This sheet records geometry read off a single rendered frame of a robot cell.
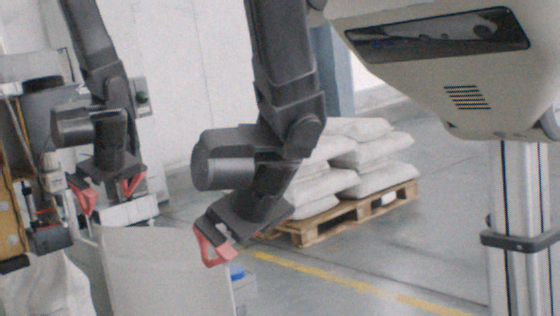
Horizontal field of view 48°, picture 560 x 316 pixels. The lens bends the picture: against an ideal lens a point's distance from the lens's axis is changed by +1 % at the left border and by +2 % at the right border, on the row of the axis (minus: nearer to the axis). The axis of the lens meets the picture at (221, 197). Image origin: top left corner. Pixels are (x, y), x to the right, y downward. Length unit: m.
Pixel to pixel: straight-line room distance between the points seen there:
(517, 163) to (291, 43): 0.66
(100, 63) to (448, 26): 0.54
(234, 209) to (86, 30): 0.42
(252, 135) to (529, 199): 0.65
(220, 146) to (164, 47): 5.43
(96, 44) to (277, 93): 0.46
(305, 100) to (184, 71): 5.54
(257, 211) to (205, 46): 5.61
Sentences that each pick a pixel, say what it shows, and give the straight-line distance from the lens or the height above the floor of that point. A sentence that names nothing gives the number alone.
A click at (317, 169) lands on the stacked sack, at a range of 4.16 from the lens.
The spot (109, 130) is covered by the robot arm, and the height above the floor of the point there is 1.26.
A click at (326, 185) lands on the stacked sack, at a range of 4.10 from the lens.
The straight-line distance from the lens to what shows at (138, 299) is 1.10.
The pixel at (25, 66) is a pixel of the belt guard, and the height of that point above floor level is 1.39.
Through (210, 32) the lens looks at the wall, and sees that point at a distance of 6.40.
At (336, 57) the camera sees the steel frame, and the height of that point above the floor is 0.96.
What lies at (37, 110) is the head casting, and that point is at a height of 1.30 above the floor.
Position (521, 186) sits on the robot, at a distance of 1.23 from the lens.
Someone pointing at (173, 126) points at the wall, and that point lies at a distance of 6.12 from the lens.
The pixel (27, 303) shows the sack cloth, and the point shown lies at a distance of 1.70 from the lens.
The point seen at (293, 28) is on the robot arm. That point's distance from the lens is 0.64.
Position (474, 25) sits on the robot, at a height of 1.34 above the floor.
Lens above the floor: 1.39
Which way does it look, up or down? 14 degrees down
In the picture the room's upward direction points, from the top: 10 degrees counter-clockwise
